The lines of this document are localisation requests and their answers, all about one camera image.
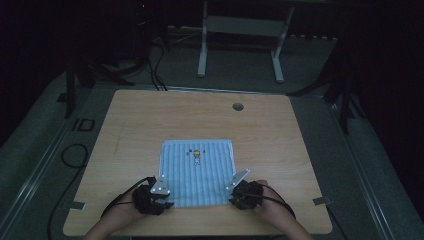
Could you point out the metal floor rail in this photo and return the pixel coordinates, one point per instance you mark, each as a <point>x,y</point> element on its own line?
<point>361,173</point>
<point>36,171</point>

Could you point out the dark equipment rack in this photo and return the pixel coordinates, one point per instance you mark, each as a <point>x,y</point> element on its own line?
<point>146,30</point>

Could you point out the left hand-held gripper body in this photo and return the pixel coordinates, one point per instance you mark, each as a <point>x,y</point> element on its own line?
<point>146,200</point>

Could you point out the black tripod stand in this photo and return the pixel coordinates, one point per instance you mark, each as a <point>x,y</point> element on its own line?
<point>70,90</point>
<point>345,96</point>

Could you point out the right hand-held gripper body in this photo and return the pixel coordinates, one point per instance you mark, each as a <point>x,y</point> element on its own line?
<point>245,196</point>

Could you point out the person's left hand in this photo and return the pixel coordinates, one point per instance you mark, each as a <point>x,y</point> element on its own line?
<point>123,211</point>

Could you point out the white metal table frame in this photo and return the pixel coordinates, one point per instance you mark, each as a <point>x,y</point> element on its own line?
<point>240,26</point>

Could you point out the blue striped towel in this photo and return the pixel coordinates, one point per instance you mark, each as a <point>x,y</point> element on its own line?
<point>196,173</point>

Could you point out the grey tape piece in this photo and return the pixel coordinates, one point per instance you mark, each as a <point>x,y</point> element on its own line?
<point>322,201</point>
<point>76,205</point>

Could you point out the person's right hand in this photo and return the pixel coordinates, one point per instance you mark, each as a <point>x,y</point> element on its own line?
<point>271,206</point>

